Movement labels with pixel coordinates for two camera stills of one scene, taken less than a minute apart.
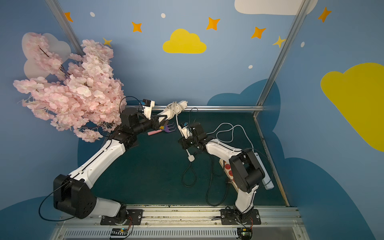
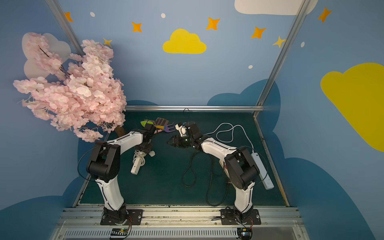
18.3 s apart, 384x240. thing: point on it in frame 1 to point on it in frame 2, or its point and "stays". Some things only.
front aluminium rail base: x=84 y=223 stays
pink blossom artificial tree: x=77 y=92 stays
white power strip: x=173 y=110 to x=135 y=167
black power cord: x=208 y=182 stays
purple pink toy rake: x=166 y=128 stays
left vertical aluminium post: x=62 y=20 stays
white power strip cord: x=178 y=109 to x=138 y=154
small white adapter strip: x=267 y=182 stays
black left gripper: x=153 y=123 to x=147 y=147
